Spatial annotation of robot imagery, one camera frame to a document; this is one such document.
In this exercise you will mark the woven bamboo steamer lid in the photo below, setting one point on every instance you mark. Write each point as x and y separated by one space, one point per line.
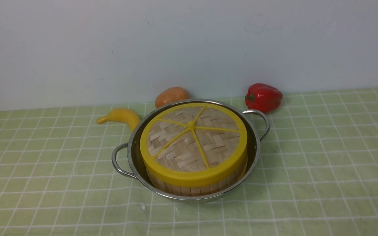
194 145

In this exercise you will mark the bamboo steamer basket yellow rim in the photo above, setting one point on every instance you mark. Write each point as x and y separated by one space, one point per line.
195 188

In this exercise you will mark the stainless steel pot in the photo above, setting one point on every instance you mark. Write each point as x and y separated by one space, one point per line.
127 158

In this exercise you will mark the yellow toy banana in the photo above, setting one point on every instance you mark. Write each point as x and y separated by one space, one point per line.
121 115

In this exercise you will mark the red toy bell pepper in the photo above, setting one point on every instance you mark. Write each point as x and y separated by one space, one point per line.
264 98

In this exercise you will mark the green checkered tablecloth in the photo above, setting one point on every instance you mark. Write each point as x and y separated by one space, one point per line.
318 175

